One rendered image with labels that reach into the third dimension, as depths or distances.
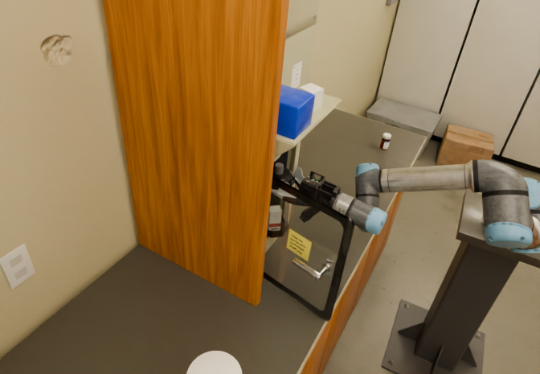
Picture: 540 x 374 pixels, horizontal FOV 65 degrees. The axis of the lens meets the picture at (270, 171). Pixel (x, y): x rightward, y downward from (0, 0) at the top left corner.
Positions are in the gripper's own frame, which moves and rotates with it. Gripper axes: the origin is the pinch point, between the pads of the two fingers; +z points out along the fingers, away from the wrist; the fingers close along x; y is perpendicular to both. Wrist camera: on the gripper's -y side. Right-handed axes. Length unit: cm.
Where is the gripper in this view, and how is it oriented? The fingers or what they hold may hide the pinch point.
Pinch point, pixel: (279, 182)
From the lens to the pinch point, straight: 137.9
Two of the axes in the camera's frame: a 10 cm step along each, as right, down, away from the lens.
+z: -8.6, -3.9, 3.3
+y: 1.2, -7.9, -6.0
